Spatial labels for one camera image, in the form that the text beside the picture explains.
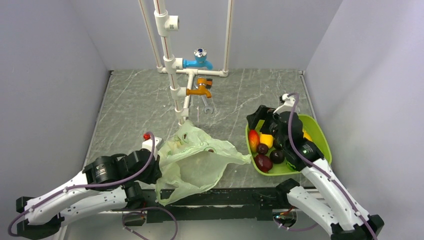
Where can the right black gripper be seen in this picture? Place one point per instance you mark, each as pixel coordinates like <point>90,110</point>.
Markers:
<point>263,113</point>

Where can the red orange fake mango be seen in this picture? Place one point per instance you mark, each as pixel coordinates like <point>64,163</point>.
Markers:
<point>253,140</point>

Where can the light green plastic bag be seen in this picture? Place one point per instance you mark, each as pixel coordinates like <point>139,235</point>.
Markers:
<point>192,162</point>

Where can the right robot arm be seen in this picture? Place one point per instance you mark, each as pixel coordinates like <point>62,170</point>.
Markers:
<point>342,217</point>

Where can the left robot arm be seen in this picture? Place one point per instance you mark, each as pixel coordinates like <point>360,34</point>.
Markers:
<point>108,183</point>

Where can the yellow fake mango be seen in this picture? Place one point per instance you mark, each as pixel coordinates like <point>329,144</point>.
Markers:
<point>266,139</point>

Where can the yellow fake corn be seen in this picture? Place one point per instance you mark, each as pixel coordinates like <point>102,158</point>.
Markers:
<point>306,135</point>

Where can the dark red fake fruit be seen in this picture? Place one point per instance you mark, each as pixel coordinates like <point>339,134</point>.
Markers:
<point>263,163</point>

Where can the dark purple round fruit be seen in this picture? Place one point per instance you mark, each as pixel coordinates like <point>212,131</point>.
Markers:
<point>277,156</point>

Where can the silver wrench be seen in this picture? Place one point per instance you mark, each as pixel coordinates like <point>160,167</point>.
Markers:
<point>207,108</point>

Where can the orange faucet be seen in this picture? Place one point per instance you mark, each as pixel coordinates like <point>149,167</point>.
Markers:
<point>203,87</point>

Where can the blue faucet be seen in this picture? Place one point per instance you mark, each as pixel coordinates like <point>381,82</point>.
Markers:
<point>200,60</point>

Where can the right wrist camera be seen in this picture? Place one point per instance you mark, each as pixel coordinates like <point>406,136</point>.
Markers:
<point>288,102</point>

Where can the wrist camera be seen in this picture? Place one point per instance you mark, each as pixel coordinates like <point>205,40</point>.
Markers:
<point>152,144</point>
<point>288,102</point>

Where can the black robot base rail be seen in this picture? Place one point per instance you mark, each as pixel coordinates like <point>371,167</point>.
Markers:
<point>228,203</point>

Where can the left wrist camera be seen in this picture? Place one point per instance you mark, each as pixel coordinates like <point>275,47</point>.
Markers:
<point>152,144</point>

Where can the white PVC pipe frame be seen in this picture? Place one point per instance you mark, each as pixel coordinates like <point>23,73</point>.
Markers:
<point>180,78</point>

